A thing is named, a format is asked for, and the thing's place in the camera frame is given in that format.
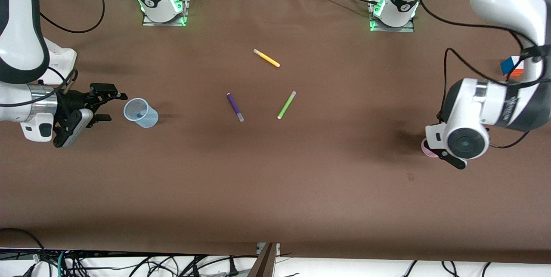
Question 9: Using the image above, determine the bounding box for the pale blue translucent cup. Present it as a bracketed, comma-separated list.
[124, 98, 159, 129]

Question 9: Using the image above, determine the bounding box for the purple marker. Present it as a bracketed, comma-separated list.
[226, 93, 245, 123]

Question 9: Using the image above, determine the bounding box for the yellow marker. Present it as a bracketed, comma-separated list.
[253, 49, 281, 68]

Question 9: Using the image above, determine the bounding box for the green marker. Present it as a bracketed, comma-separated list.
[277, 91, 297, 120]

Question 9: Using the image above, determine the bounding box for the brown wooden beam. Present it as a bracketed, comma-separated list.
[248, 243, 276, 277]

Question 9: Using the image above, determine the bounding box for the pink cup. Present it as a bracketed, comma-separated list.
[421, 137, 440, 158]

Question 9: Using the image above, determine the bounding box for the colourful puzzle cube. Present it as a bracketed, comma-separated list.
[500, 55, 526, 76]

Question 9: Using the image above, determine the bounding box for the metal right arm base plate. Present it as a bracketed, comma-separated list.
[142, 0, 190, 27]

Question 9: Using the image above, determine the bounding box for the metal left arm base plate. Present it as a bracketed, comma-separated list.
[368, 0, 416, 33]

